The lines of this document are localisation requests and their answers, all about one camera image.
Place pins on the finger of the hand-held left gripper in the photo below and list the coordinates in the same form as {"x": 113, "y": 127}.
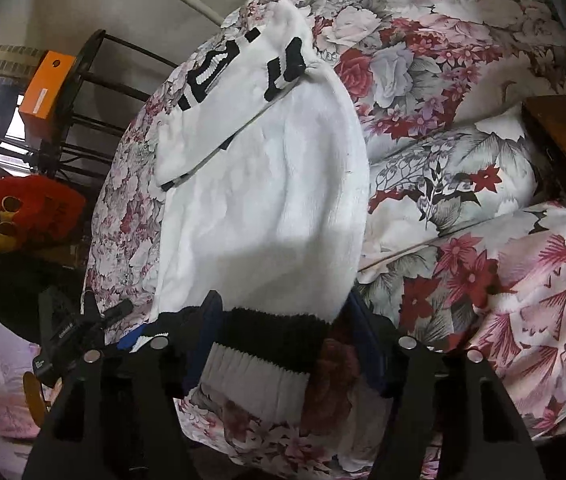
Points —
{"x": 130, "y": 341}
{"x": 117, "y": 311}

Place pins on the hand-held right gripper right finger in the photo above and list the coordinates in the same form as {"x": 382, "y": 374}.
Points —
{"x": 368, "y": 355}

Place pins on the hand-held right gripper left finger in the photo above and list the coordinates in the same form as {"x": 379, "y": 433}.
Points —
{"x": 210, "y": 332}

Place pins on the white sweater with black stripes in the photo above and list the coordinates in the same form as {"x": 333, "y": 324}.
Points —
{"x": 273, "y": 185}

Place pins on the pink cloth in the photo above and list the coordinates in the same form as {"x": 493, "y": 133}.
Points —
{"x": 8, "y": 400}

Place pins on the red plush toy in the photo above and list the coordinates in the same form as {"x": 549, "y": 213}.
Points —
{"x": 43, "y": 205}

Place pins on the red flower blanket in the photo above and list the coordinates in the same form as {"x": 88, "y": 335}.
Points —
{"x": 538, "y": 285}

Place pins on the white floral pillow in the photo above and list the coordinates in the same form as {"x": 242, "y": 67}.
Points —
{"x": 463, "y": 175}

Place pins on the orange box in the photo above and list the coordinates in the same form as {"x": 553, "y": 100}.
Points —
{"x": 45, "y": 90}

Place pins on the black metal rack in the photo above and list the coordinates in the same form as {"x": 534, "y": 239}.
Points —
{"x": 94, "y": 37}

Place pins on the pink floral bedspread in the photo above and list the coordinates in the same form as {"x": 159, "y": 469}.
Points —
{"x": 413, "y": 35}

